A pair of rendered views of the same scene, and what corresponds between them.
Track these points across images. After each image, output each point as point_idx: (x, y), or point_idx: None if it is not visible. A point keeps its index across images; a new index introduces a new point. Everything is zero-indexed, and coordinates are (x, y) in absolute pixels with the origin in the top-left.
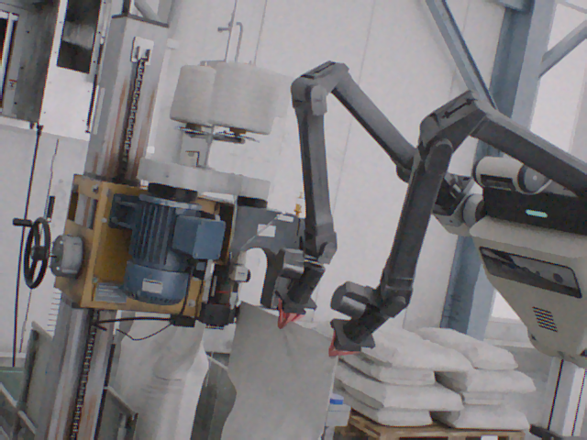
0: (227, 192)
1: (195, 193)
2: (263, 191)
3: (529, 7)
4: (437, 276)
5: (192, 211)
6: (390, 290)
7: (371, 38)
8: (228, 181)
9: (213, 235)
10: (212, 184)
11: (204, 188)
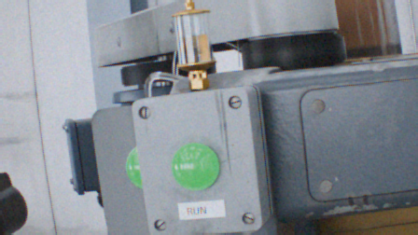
0: (132, 56)
1: (124, 71)
2: (228, 17)
3: None
4: None
5: (122, 105)
6: None
7: None
8: (129, 32)
9: (69, 147)
10: (104, 49)
11: (97, 61)
